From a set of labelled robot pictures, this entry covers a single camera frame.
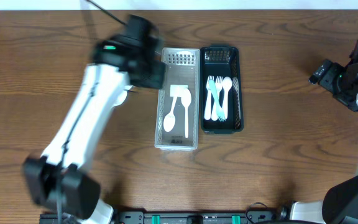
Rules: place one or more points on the mint green plastic fork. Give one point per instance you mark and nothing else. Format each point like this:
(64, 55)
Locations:
(214, 94)

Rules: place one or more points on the white thick plastic spoon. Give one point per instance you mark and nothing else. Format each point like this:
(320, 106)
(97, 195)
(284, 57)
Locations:
(227, 85)

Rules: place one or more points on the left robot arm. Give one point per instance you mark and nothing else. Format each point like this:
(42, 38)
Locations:
(58, 179)

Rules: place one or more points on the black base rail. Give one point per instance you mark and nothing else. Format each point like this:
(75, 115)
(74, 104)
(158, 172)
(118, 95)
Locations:
(253, 216)

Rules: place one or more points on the white plastic fork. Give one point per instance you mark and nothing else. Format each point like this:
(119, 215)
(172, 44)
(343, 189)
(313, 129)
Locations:
(207, 109)
(215, 115)

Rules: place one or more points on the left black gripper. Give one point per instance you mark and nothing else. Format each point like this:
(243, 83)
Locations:
(151, 76)

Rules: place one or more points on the white spoon lowest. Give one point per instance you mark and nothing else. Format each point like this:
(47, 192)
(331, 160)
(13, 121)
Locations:
(169, 119)

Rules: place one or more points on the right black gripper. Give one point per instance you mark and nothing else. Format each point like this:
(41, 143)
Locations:
(323, 73)

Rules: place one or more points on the clear plastic mesh basket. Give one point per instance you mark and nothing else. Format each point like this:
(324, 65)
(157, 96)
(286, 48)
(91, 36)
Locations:
(182, 71)

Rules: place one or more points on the dark green mesh basket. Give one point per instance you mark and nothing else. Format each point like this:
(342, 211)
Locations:
(224, 61)

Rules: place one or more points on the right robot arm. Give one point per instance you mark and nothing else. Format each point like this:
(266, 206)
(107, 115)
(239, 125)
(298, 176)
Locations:
(340, 204)

